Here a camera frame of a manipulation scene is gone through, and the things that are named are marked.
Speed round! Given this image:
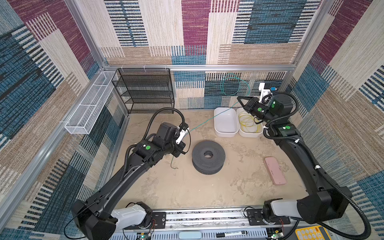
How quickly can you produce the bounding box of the yellow cable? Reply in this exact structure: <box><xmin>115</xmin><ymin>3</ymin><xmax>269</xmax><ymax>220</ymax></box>
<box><xmin>238</xmin><ymin>112</ymin><xmax>263</xmax><ymax>134</ymax></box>

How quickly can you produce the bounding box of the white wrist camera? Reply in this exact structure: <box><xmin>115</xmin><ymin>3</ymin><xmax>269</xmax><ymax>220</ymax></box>
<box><xmin>259</xmin><ymin>82</ymin><xmax>276</xmax><ymax>105</ymax></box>
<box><xmin>176</xmin><ymin>123</ymin><xmax>189</xmax><ymax>145</ymax></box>

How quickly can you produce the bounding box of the light blue label plate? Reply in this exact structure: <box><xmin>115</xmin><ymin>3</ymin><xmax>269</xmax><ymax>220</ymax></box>
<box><xmin>178</xmin><ymin>231</ymin><xmax>203</xmax><ymax>240</ymax></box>

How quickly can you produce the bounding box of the black marker pen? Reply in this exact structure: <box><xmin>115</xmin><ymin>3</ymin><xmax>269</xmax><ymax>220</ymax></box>
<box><xmin>216</xmin><ymin>231</ymin><xmax>248</xmax><ymax>238</ymax></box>

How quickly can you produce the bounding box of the black perforated cable spool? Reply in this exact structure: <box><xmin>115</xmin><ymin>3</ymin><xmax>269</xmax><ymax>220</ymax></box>
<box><xmin>192</xmin><ymin>141</ymin><xmax>226</xmax><ymax>175</ymax></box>

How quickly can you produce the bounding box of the white plastic tub right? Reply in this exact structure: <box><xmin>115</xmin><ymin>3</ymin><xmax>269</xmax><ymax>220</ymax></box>
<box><xmin>236</xmin><ymin>108</ymin><xmax>263</xmax><ymax>138</ymax></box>

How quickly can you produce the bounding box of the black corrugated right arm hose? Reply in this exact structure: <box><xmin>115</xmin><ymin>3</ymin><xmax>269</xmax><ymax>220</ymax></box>
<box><xmin>263</xmin><ymin>91</ymin><xmax>372</xmax><ymax>240</ymax></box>

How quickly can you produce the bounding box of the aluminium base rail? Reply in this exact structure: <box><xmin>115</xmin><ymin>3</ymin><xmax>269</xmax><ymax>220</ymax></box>
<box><xmin>109</xmin><ymin>207</ymin><xmax>316</xmax><ymax>240</ymax></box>

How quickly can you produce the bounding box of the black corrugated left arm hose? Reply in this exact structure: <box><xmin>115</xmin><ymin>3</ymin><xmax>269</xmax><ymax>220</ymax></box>
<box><xmin>119</xmin><ymin>107</ymin><xmax>187</xmax><ymax>181</ymax></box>

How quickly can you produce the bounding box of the white wire mesh basket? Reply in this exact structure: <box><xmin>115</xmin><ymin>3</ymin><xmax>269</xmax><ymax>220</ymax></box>
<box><xmin>65</xmin><ymin>71</ymin><xmax>115</xmax><ymax>135</ymax></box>

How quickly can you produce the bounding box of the black wire mesh shelf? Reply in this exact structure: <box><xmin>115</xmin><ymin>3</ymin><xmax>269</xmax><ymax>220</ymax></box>
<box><xmin>112</xmin><ymin>68</ymin><xmax>175</xmax><ymax>114</ymax></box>

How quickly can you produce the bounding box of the yellow keypad pendant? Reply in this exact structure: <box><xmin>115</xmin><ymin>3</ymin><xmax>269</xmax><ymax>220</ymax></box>
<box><xmin>295</xmin><ymin>226</ymin><xmax>331</xmax><ymax>240</ymax></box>

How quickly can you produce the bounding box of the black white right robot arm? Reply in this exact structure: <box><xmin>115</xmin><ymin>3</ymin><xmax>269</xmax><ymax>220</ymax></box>
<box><xmin>237</xmin><ymin>92</ymin><xmax>353</xmax><ymax>224</ymax></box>

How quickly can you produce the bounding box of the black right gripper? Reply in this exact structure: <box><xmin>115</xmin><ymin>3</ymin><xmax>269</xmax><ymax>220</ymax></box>
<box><xmin>237</xmin><ymin>95</ymin><xmax>277</xmax><ymax>124</ymax></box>

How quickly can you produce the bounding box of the white plastic tub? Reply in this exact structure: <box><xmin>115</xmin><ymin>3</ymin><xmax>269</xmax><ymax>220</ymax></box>
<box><xmin>214</xmin><ymin>107</ymin><xmax>239</xmax><ymax>138</ymax></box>
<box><xmin>236</xmin><ymin>108</ymin><xmax>263</xmax><ymax>138</ymax></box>

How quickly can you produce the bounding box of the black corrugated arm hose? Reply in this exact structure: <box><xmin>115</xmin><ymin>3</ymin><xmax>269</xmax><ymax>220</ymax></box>
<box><xmin>263</xmin><ymin>91</ymin><xmax>372</xmax><ymax>240</ymax></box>
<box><xmin>119</xmin><ymin>107</ymin><xmax>187</xmax><ymax>181</ymax></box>

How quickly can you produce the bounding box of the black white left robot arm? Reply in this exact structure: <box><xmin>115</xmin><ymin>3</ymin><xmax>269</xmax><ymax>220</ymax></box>
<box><xmin>71</xmin><ymin>123</ymin><xmax>189</xmax><ymax>240</ymax></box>

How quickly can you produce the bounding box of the green cable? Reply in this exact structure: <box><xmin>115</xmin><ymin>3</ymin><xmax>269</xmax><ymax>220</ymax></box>
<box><xmin>170</xmin><ymin>73</ymin><xmax>251</xmax><ymax>170</ymax></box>

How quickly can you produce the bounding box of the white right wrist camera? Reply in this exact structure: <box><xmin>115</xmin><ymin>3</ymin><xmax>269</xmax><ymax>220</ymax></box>
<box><xmin>259</xmin><ymin>82</ymin><xmax>276</xmax><ymax>105</ymax></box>

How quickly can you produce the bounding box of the white plastic tub left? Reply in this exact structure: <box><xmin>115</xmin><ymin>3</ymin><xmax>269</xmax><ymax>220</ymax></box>
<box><xmin>214</xmin><ymin>107</ymin><xmax>239</xmax><ymax>138</ymax></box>

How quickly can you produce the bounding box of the pink flat case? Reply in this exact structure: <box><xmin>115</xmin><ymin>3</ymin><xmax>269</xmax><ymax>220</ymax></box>
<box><xmin>264</xmin><ymin>157</ymin><xmax>287</xmax><ymax>186</ymax></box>

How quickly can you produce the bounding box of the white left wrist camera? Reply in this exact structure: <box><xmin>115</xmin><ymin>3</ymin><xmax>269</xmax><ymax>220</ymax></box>
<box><xmin>176</xmin><ymin>123</ymin><xmax>189</xmax><ymax>145</ymax></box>

